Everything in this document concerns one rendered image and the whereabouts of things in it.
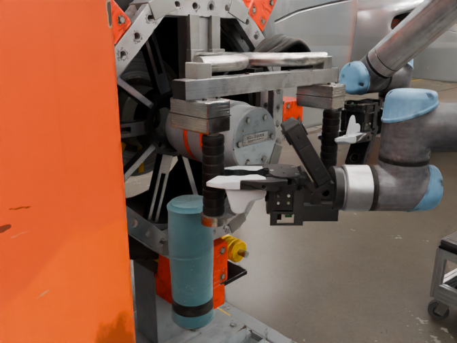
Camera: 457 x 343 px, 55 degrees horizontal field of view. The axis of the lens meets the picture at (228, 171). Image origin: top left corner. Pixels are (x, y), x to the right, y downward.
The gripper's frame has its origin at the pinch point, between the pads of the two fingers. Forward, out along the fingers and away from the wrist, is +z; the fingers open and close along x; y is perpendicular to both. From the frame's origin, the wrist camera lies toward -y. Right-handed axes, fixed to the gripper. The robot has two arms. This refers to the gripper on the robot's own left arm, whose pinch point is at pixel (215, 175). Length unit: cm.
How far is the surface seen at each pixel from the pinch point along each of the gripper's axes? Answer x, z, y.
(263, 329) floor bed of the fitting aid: 62, -14, 75
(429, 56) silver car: 232, -135, -9
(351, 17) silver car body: 97, -46, -28
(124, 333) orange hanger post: -31.0, 7.9, 6.1
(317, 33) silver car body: 82, -31, -22
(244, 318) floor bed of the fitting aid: 68, -8, 75
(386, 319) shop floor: 78, -63, 83
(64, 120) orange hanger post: -33.6, 10.4, -15.0
